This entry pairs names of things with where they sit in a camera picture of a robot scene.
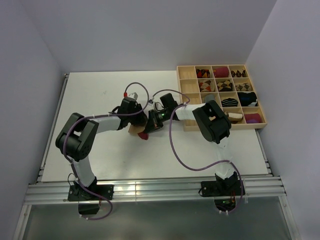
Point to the tan orange argyle sock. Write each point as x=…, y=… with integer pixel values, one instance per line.
x=206, y=85

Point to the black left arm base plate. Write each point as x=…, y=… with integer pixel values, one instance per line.
x=90, y=200

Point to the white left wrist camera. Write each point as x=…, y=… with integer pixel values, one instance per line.
x=132, y=95

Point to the brown white argyle rolled sock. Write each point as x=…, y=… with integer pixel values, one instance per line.
x=238, y=73

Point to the black blue rolled sock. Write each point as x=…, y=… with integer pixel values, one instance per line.
x=248, y=99

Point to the brown tan argyle rolled sock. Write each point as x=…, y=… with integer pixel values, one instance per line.
x=224, y=86

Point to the tan sock with purple stripes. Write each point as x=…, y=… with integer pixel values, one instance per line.
x=138, y=131

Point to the beige rolled sock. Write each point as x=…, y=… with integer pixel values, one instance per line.
x=234, y=117

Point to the black white striped rolled sock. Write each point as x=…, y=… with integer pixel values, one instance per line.
x=229, y=102

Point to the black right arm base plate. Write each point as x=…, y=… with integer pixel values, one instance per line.
x=222, y=188

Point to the wooden compartment tray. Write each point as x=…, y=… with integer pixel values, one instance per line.
x=189, y=86

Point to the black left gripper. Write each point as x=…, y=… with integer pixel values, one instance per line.
x=142, y=118

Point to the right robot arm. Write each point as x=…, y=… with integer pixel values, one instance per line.
x=213, y=124

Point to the magenta purple rolled sock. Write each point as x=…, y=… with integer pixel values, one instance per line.
x=253, y=118

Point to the grey brown argyle rolled sock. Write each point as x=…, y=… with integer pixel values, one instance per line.
x=243, y=87

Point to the crimson rolled sock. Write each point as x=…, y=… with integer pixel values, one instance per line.
x=221, y=72

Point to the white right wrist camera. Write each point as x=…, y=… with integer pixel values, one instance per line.
x=154, y=104

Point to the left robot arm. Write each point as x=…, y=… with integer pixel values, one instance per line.
x=76, y=139

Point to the red orange argyle rolled sock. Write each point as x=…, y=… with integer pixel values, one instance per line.
x=202, y=73

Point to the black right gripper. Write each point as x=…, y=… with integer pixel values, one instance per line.
x=153, y=123

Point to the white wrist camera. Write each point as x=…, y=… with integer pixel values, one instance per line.
x=154, y=104
x=132, y=95

